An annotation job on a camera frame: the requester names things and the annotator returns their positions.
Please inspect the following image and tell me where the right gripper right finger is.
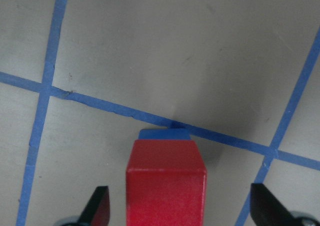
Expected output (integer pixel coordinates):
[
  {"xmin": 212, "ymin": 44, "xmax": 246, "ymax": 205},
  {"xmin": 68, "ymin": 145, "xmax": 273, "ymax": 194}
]
[{"xmin": 249, "ymin": 183, "xmax": 300, "ymax": 226}]

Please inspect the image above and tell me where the blue wooden block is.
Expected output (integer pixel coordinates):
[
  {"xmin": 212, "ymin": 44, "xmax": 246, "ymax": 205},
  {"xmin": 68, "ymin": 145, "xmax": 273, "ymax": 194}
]
[{"xmin": 138, "ymin": 128, "xmax": 191, "ymax": 140}]

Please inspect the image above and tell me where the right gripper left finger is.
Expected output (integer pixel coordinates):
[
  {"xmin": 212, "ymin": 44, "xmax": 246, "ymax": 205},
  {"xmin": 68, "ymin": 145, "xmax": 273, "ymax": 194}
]
[{"xmin": 77, "ymin": 186, "xmax": 111, "ymax": 226}]

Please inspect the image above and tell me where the red wooden block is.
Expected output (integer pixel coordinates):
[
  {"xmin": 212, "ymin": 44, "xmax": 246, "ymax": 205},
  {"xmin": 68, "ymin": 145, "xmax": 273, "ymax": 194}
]
[{"xmin": 126, "ymin": 139, "xmax": 207, "ymax": 225}]

